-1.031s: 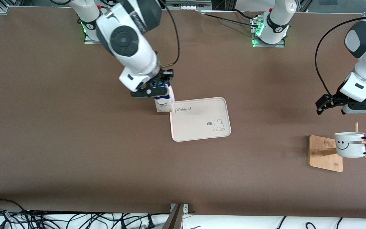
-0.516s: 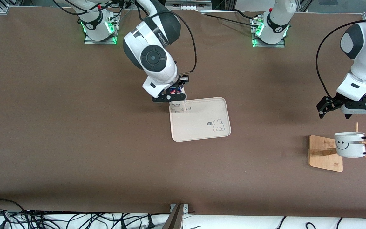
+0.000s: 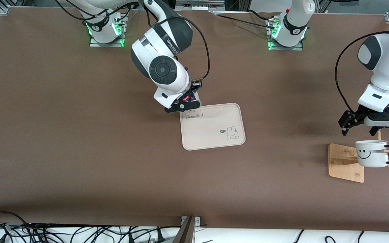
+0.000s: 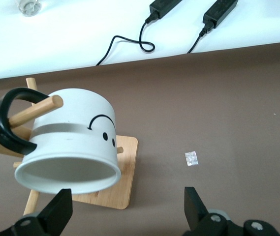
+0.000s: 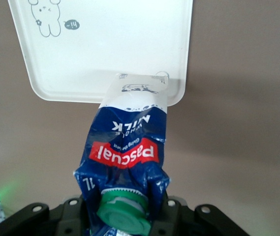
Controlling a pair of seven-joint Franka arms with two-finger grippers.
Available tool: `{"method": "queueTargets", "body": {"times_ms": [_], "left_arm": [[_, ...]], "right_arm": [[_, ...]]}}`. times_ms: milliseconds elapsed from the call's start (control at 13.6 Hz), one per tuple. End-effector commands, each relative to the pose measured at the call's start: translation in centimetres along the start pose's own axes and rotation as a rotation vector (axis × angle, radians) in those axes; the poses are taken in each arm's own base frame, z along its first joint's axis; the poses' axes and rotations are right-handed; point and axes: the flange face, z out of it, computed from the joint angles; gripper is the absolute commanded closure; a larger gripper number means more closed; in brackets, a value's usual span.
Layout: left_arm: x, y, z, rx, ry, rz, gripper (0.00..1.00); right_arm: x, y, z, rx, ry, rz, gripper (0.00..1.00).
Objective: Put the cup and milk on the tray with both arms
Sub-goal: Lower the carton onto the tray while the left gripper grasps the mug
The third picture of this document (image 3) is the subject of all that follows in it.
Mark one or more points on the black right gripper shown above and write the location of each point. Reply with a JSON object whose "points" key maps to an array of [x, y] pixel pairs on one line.
{"points": [[192, 95]]}

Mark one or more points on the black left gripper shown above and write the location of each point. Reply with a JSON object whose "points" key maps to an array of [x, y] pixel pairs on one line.
{"points": [[351, 118]]}

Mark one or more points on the blue white milk carton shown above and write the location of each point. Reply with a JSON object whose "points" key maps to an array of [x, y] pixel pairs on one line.
{"points": [[187, 99]]}

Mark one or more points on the white smiley face mug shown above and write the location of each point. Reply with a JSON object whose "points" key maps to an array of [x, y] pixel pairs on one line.
{"points": [[371, 160]]}

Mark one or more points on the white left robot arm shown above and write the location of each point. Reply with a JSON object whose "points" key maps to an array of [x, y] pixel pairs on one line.
{"points": [[388, 67]]}

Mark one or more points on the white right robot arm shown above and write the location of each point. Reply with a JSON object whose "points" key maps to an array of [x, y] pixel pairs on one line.
{"points": [[162, 69]]}

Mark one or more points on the beige rabbit print tray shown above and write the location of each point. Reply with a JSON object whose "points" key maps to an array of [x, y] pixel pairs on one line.
{"points": [[214, 138]]}

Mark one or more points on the wooden mug rack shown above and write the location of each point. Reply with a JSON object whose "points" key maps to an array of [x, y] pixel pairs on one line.
{"points": [[344, 168]]}

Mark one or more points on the grey power strip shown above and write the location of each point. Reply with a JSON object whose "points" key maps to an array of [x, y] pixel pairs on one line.
{"points": [[204, 4]]}

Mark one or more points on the brown table cover sheet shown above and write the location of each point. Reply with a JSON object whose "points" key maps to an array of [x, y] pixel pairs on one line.
{"points": [[113, 175]]}

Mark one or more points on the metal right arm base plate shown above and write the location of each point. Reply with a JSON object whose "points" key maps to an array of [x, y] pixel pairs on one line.
{"points": [[113, 43]]}

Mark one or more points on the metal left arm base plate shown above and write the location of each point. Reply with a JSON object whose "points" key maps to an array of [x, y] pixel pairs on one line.
{"points": [[282, 48]]}

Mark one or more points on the aluminium profile post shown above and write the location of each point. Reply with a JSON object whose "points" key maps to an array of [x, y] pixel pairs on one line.
{"points": [[186, 233]]}

